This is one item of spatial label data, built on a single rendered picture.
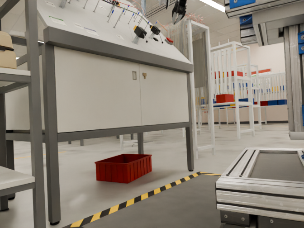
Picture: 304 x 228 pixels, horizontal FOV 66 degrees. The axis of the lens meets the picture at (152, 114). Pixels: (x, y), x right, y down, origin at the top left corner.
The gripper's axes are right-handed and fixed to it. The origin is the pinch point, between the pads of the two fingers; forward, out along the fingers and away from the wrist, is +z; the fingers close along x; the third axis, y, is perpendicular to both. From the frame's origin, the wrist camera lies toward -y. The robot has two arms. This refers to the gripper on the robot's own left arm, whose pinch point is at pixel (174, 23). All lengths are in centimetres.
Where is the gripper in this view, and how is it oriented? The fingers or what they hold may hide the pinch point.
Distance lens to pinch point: 175.7
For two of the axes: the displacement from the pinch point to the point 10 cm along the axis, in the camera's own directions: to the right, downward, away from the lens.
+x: -9.5, -2.6, -1.6
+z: -2.9, 6.2, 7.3
